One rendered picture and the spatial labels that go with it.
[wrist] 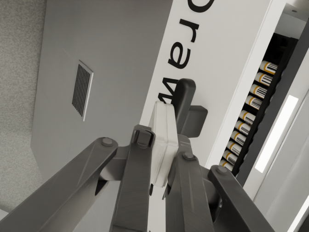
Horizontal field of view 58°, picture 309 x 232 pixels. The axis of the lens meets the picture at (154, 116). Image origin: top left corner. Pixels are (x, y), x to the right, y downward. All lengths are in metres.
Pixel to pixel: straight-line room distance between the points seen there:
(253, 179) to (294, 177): 0.04
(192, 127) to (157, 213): 0.12
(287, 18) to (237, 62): 0.20
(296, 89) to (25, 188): 1.27
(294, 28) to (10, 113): 1.01
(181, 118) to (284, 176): 0.12
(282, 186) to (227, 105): 0.10
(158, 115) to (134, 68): 0.29
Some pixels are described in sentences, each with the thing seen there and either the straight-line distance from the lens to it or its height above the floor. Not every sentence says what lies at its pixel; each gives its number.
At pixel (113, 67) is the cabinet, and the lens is 0.54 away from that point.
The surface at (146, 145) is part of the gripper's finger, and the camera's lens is 0.15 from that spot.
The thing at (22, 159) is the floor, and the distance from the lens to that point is 1.31.
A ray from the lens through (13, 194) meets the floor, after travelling 1.42.
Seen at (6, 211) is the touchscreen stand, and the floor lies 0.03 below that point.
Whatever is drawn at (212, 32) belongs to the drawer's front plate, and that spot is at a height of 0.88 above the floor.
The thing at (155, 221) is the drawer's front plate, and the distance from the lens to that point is 0.32.
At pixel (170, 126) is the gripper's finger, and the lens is 0.18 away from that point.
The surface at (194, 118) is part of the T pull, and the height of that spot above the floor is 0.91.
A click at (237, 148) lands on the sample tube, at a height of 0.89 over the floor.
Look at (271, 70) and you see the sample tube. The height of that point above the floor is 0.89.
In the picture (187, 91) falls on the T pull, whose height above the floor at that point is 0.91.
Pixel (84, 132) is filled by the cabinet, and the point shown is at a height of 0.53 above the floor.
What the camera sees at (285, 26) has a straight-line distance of 0.42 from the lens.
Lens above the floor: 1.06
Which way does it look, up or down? 46 degrees down
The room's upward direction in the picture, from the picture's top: 130 degrees clockwise
